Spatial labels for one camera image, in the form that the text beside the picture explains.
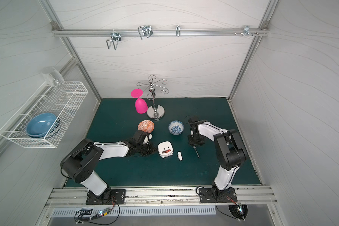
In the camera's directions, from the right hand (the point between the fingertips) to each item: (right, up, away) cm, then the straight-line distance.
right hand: (194, 142), depth 94 cm
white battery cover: (-10, -7, -5) cm, 14 cm away
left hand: (-24, -4, -5) cm, 25 cm away
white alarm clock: (-19, -3, -6) cm, 20 cm away
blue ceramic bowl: (-74, +16, -32) cm, 83 cm away
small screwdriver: (-1, -3, -3) cm, 4 cm away
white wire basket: (-75, +27, -18) cm, 82 cm away
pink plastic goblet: (-36, +25, -2) cm, 44 cm away
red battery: (-19, -4, -8) cm, 21 cm away
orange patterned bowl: (-34, +11, +7) cm, 37 cm away
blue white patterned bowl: (-13, +9, +7) cm, 17 cm away
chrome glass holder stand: (-29, +21, +17) cm, 40 cm away
